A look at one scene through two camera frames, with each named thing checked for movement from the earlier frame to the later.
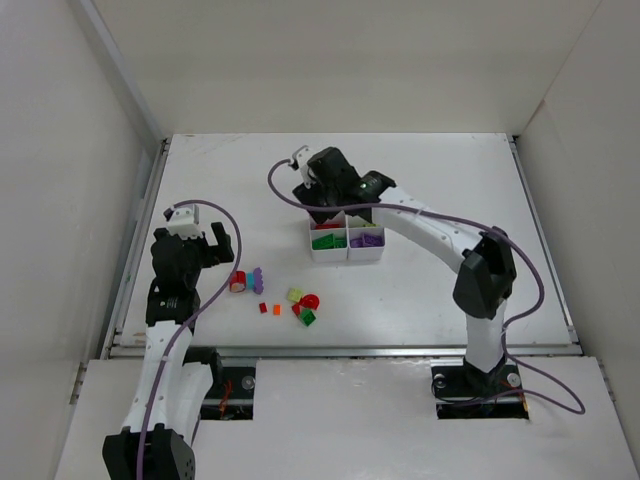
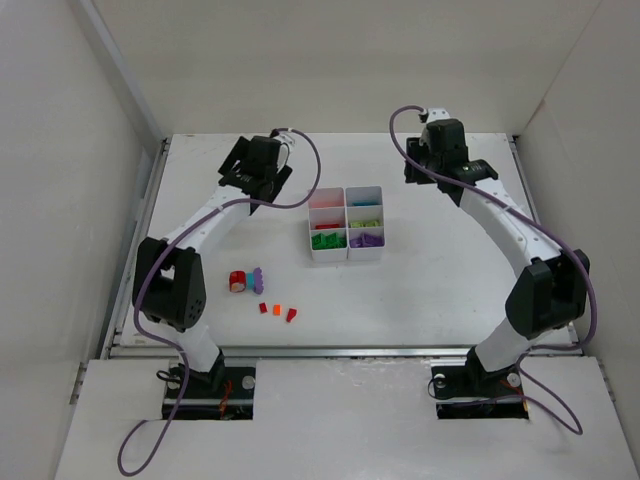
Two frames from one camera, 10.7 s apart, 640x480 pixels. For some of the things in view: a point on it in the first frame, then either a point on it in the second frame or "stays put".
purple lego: [370, 239] stays put
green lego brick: [307, 317] -> [332, 241]
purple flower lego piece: [258, 280] stays put
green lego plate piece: [324, 242] stays put
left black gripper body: [198, 246] -> [232, 160]
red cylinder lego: [238, 282] stays put
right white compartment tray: [365, 240] stays put
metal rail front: [343, 352] stays put
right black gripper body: [320, 201] -> [412, 161]
